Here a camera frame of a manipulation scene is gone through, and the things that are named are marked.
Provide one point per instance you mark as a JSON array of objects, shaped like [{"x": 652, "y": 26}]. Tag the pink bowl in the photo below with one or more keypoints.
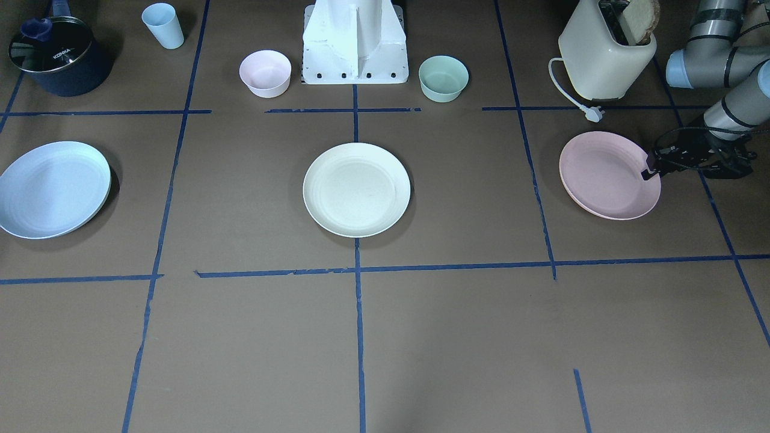
[{"x": 266, "y": 73}]

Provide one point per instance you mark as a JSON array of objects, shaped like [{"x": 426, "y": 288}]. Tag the bread slice in toaster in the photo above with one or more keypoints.
[{"x": 638, "y": 21}]

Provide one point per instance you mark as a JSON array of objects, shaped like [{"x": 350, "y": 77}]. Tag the green bowl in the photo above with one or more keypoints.
[{"x": 442, "y": 78}]

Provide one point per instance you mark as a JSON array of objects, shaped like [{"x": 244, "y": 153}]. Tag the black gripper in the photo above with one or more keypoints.
[{"x": 692, "y": 148}]

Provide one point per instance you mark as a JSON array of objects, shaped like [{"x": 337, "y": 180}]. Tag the light blue plate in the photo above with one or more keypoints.
[{"x": 53, "y": 190}]

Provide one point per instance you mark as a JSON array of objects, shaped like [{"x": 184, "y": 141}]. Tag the cream toaster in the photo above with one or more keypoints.
[{"x": 599, "y": 62}]

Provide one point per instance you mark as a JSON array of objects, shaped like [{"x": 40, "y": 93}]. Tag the cream white plate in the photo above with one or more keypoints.
[{"x": 356, "y": 190}]

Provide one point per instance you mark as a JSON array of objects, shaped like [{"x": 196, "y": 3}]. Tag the light blue cup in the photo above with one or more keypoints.
[{"x": 162, "y": 21}]

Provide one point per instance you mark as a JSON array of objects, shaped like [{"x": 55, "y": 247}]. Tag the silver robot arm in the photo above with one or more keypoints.
[{"x": 711, "y": 59}]

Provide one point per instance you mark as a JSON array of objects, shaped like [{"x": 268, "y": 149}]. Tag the pink plate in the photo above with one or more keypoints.
[{"x": 601, "y": 172}]

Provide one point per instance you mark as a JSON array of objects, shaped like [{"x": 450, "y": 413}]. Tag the dark blue lidded pot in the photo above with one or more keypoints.
[{"x": 60, "y": 53}]

